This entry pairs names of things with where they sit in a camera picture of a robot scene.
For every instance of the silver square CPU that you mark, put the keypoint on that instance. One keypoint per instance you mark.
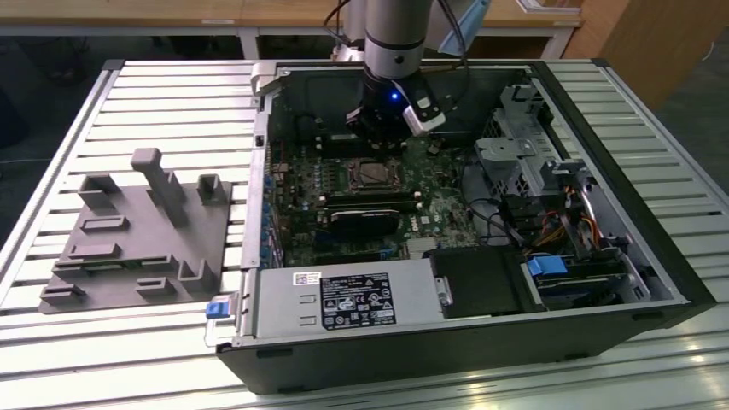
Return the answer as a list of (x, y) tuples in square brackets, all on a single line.
[(377, 173)]

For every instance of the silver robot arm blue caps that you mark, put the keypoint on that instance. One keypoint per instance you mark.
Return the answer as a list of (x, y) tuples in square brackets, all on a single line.
[(393, 42)]

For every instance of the CPU socket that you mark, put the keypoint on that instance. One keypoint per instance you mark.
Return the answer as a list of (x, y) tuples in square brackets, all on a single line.
[(347, 188)]

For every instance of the black RAM stick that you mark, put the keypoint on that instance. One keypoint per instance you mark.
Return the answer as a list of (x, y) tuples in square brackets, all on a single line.
[(370, 204)]

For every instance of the black graphics card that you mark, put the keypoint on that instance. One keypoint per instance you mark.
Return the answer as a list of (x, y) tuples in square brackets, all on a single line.
[(363, 222)]

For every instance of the green motherboard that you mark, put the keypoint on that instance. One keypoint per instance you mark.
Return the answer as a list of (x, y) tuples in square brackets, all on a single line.
[(438, 213)]

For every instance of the grey metal drive cage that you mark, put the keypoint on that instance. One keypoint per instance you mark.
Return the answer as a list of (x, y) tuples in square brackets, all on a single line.
[(511, 158)]

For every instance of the small silver heat sink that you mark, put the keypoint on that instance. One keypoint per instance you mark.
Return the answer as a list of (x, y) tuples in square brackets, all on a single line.
[(421, 247)]

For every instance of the black plastic shroud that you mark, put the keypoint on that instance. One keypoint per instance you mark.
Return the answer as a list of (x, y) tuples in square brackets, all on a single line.
[(483, 282)]

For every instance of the blue disk carrier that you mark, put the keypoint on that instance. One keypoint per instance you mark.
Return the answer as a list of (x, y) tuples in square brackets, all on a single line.
[(546, 265)]

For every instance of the grey power supply unit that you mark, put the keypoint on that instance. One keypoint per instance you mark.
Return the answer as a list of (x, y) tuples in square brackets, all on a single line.
[(283, 307)]

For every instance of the grey parts rack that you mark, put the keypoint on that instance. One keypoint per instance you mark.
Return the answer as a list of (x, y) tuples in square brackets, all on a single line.
[(142, 239)]

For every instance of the wooden cabinet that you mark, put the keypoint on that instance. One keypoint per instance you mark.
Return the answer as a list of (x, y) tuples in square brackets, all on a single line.
[(654, 42)]

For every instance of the blue case latch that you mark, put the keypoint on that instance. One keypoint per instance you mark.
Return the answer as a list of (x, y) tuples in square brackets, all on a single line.
[(217, 309)]

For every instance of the black open PC case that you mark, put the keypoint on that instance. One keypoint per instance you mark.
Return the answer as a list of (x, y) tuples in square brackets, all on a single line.
[(398, 363)]

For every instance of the white rimmed wrist camera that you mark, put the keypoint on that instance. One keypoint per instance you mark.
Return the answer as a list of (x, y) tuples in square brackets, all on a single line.
[(423, 113)]

